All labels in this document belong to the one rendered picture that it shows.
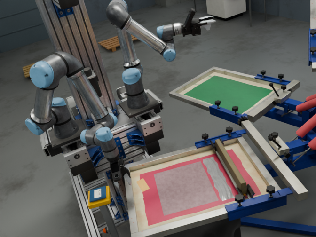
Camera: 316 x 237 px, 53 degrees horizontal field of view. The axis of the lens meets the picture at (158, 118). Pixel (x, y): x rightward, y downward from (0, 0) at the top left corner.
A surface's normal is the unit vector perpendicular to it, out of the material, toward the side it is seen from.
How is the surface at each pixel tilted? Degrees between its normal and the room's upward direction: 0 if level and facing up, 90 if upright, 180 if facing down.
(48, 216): 0
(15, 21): 90
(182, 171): 0
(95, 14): 90
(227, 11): 90
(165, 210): 0
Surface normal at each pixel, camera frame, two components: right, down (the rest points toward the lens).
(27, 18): 0.40, 0.41
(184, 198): -0.20, -0.83
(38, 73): -0.45, 0.46
